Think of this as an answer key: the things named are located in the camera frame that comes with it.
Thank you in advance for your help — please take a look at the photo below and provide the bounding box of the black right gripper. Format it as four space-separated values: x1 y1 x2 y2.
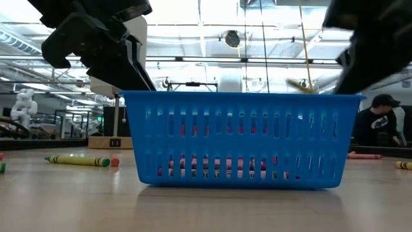
323 0 412 95

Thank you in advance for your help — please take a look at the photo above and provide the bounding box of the grey cloth cover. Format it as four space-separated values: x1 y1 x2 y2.
394 106 406 142

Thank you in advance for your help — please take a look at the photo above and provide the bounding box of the black overhead frame bar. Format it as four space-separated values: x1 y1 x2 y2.
166 81 219 93

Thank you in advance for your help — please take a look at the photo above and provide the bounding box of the white cylindrical duct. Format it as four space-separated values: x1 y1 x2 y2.
218 69 243 93

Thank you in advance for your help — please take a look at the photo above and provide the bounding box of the black cabinet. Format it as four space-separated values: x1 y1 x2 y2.
102 106 131 138

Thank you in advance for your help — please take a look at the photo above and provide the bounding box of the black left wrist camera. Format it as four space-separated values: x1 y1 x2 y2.
72 0 153 24

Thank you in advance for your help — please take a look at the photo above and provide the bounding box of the blue plastic basket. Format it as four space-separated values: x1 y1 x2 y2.
118 90 366 190

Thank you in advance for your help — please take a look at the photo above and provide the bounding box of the white shade table lamp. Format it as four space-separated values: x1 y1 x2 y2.
88 14 148 150

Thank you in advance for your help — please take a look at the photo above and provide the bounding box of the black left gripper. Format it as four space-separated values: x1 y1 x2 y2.
41 14 157 91

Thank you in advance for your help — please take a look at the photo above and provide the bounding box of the thin black hanging cable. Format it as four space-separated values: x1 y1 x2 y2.
243 0 248 93

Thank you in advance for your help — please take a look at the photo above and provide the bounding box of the person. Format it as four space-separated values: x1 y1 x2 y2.
352 93 404 148

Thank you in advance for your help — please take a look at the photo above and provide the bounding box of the yellow green crayon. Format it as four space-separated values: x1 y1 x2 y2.
44 155 111 168

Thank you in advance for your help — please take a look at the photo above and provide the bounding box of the yellow hanging cable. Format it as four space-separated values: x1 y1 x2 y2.
297 0 314 95

